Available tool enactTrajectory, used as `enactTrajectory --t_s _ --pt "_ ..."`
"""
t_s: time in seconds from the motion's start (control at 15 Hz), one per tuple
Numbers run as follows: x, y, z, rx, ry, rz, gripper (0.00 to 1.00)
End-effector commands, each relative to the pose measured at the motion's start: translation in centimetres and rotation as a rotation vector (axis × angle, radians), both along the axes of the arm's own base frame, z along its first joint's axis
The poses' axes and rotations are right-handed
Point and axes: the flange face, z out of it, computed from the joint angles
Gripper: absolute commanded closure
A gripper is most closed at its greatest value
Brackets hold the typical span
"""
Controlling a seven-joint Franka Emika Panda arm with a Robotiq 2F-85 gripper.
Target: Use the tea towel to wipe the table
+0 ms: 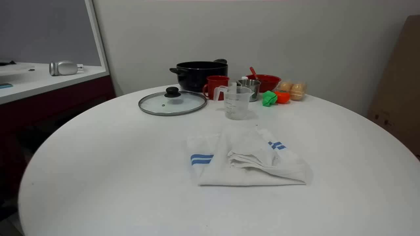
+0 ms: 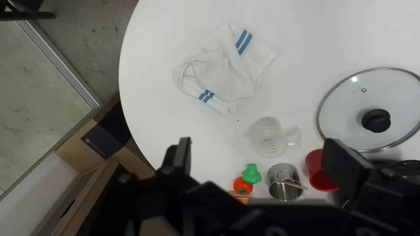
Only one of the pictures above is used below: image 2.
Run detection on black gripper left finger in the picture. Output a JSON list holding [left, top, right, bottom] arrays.
[[156, 136, 194, 176]]

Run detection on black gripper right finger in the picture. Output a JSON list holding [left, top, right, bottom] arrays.
[[321, 137, 378, 207]]

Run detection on white blue-striped tea towel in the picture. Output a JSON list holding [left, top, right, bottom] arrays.
[[170, 20, 281, 115]]

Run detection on red plastic cup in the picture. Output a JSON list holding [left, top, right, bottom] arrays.
[[304, 148, 340, 193]]

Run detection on glass pot lid black knob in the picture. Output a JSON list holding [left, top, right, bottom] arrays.
[[316, 65, 420, 154]]

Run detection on black cooking pot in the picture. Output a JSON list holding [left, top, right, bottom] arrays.
[[379, 157, 420, 180]]

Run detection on small steel cup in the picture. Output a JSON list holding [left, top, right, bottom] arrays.
[[266, 161, 309, 201]]

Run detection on orange toy piece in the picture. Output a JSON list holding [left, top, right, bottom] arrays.
[[232, 175, 254, 195]]

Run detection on green toy piece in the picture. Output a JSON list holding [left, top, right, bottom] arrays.
[[241, 162, 262, 186]]

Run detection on brown cardboard box dark panel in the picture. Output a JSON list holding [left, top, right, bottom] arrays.
[[53, 96, 156, 180]]

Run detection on clear plastic measuring cup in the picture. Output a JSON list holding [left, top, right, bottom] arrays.
[[242, 115, 304, 159]]

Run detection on plain brown cardboard box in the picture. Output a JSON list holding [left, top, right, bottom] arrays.
[[31, 155, 126, 236]]

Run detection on grey framed glass partition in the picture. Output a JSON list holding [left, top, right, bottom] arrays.
[[0, 18, 103, 200]]

